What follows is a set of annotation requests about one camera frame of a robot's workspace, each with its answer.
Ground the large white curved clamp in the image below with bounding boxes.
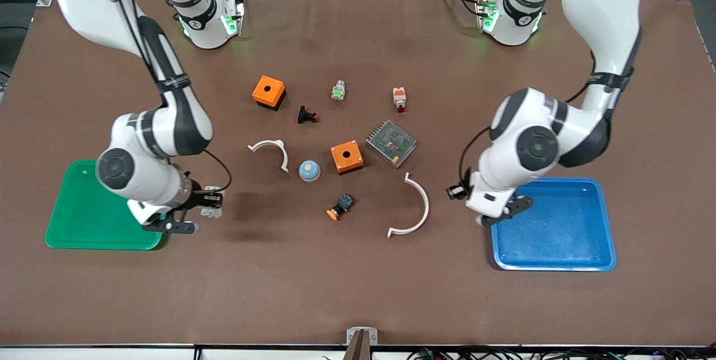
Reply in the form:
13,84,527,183
387,172,430,239

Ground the green plastic tray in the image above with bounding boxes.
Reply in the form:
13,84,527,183
45,159,168,251

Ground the small white curved clamp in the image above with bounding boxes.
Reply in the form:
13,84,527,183
248,139,290,173

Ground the metal mesh power supply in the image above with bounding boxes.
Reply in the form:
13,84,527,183
365,120,417,169

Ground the blue plastic tray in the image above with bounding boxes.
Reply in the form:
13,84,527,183
489,177,618,272

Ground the orange button box black base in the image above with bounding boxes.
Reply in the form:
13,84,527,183
330,140,364,176
252,75,287,111

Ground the yellow mushroom pushbutton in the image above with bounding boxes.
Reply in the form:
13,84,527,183
326,193,355,221

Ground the brown table mat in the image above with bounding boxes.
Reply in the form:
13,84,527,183
0,0,716,348

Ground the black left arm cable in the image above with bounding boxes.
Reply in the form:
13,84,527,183
458,78,635,184

